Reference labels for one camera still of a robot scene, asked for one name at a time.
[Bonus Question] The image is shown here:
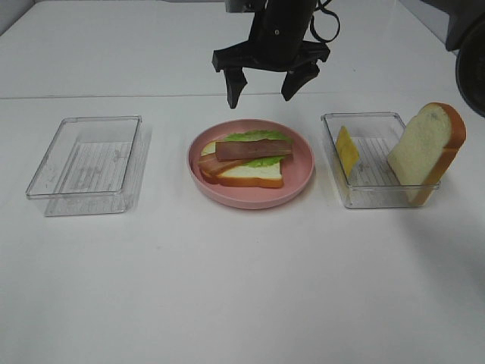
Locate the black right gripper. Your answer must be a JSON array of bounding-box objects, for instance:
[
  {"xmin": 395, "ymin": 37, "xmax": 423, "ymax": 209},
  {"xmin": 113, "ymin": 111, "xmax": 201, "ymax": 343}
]
[{"xmin": 212, "ymin": 7, "xmax": 330, "ymax": 109}]

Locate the green lettuce leaf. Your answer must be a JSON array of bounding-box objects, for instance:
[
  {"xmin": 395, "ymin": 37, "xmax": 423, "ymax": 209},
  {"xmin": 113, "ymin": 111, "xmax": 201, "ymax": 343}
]
[{"xmin": 223, "ymin": 130, "xmax": 293, "ymax": 168}]

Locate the curved bacon strip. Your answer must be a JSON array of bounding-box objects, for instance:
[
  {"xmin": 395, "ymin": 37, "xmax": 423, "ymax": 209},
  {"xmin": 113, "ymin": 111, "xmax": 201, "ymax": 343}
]
[{"xmin": 215, "ymin": 139, "xmax": 293, "ymax": 161}]

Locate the bread slice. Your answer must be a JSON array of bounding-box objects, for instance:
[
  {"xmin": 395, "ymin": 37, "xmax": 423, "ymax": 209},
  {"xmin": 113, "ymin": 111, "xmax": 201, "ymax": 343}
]
[
  {"xmin": 199, "ymin": 160, "xmax": 283, "ymax": 188},
  {"xmin": 387, "ymin": 102, "xmax": 466, "ymax": 206}
]

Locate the yellow cheese slice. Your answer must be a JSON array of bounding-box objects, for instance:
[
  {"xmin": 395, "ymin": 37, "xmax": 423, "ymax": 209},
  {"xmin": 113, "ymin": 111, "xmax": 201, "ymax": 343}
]
[{"xmin": 335, "ymin": 126, "xmax": 359, "ymax": 177}]

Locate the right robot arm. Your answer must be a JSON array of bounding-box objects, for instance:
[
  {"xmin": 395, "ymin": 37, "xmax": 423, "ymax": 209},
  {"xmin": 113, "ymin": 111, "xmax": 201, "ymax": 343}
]
[{"xmin": 212, "ymin": 0, "xmax": 484, "ymax": 115}]

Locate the pink round plate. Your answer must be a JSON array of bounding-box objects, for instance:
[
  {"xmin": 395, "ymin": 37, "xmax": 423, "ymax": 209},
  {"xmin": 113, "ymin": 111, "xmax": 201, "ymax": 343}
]
[{"xmin": 186, "ymin": 119, "xmax": 314, "ymax": 209}]

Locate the right clear plastic container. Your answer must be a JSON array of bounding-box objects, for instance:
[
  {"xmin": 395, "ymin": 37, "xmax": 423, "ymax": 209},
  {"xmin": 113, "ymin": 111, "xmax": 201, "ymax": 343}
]
[{"xmin": 321, "ymin": 111, "xmax": 440, "ymax": 209}]

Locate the clear plastic container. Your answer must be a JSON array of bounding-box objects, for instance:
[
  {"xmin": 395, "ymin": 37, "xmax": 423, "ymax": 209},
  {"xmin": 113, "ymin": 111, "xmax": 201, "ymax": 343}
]
[
  {"xmin": 26, "ymin": 115, "xmax": 145, "ymax": 217},
  {"xmin": 321, "ymin": 111, "xmax": 440, "ymax": 209}
]

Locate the left clear plastic container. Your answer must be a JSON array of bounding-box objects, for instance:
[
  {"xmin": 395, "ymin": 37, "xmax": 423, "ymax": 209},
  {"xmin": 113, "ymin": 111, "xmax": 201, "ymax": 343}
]
[{"xmin": 26, "ymin": 115, "xmax": 145, "ymax": 217}]

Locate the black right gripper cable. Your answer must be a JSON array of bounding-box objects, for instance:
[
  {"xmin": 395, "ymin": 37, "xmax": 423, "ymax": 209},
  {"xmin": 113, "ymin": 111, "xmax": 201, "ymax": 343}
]
[{"xmin": 308, "ymin": 0, "xmax": 341, "ymax": 43}]

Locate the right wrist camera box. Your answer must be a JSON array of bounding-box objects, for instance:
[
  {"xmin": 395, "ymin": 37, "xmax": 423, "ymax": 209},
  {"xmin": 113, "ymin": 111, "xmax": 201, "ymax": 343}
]
[{"xmin": 224, "ymin": 0, "xmax": 266, "ymax": 13}]

